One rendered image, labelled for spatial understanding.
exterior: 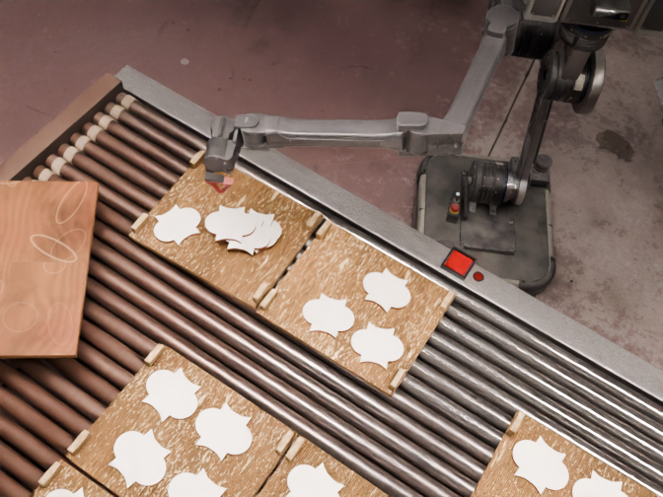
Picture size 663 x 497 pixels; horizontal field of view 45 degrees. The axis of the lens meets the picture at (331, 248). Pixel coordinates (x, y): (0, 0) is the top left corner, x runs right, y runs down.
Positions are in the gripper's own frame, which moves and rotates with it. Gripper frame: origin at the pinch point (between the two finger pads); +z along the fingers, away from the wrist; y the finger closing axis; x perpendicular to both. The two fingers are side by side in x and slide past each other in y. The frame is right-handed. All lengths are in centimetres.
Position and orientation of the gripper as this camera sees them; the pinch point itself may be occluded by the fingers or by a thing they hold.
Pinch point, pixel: (224, 175)
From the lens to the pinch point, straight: 202.5
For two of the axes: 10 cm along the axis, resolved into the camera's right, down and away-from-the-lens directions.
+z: -1.0, 5.2, 8.5
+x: -9.9, -1.6, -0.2
